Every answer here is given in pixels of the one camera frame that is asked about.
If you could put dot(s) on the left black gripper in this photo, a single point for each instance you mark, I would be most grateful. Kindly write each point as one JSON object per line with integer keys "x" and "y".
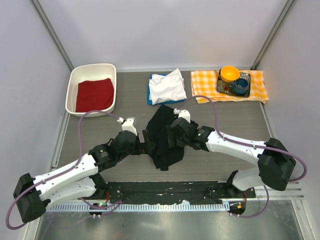
{"x": 139, "y": 149}

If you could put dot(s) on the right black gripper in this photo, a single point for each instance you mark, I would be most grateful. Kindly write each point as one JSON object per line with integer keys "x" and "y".
{"x": 171, "y": 133}

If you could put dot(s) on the red t shirt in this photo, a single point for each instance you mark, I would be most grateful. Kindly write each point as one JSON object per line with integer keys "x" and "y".
{"x": 94, "y": 95}

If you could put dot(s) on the dark patterned tray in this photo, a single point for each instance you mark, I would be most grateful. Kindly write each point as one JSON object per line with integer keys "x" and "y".
{"x": 227, "y": 88}

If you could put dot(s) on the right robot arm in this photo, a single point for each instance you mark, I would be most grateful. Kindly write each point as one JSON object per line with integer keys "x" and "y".
{"x": 272, "y": 166}

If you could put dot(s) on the blue t shirt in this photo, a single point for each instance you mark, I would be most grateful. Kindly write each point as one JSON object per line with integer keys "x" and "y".
{"x": 151, "y": 100}

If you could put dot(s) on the slotted cable duct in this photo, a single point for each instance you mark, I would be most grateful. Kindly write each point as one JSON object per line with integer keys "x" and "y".
{"x": 77, "y": 206}

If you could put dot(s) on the white t shirt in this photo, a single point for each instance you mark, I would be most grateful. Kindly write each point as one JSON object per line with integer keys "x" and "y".
{"x": 167, "y": 87}

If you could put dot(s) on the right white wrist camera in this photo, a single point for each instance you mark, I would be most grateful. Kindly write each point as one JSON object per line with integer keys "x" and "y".
{"x": 183, "y": 113}

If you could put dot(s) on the blue mug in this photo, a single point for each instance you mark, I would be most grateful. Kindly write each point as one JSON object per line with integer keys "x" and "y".
{"x": 240, "y": 86}

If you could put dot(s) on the black t shirt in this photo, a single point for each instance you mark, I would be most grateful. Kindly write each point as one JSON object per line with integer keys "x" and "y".
{"x": 161, "y": 154}

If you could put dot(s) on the orange bowl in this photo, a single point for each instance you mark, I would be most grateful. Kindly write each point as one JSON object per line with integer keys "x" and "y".
{"x": 229, "y": 73}

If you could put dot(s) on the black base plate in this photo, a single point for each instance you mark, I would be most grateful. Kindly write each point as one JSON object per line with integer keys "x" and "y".
{"x": 170, "y": 192}

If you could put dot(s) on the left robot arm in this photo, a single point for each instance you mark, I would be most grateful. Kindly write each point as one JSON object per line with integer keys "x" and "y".
{"x": 80, "y": 179}

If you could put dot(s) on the white plastic tub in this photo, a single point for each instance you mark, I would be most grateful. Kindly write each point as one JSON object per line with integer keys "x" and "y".
{"x": 90, "y": 72}

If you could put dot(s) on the orange checkered cloth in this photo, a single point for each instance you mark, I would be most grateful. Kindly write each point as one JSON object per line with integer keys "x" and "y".
{"x": 204, "y": 82}

